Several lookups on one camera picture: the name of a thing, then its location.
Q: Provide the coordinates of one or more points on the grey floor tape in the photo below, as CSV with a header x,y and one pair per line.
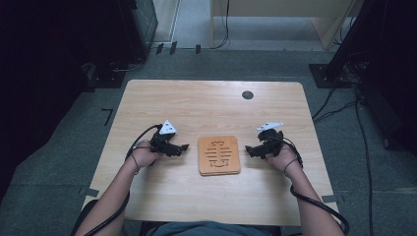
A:
x,y
331,198
89,192

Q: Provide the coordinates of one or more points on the black curtain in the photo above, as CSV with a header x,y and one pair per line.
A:
x,y
49,82

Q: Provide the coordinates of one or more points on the person's left hand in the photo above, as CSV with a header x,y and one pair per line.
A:
x,y
144,156

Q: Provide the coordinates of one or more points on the dark glass-front cabinet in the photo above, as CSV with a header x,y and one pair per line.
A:
x,y
146,23

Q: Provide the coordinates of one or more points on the black stand base plate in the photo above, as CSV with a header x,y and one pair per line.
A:
x,y
323,77
108,78

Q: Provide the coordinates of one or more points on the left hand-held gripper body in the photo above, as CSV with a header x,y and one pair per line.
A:
x,y
163,143

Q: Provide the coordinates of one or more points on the black stand with curtain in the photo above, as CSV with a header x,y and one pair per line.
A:
x,y
383,49

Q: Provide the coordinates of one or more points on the person's right hand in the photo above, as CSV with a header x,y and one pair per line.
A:
x,y
283,158

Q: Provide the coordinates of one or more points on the black table grommet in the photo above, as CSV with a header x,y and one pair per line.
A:
x,y
247,95

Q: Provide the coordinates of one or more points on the black chair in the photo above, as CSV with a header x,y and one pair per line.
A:
x,y
82,218

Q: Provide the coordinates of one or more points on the black floor tape strip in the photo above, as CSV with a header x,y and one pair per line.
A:
x,y
173,47
198,49
159,48

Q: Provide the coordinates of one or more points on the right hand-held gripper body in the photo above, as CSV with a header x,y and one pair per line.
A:
x,y
271,141

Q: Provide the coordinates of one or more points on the black angled floor tape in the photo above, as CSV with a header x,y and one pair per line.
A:
x,y
108,113

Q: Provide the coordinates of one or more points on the person's blue-grey clothing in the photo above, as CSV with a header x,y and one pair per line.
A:
x,y
209,228

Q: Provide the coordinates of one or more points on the light wooden desk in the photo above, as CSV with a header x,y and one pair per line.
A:
x,y
282,8

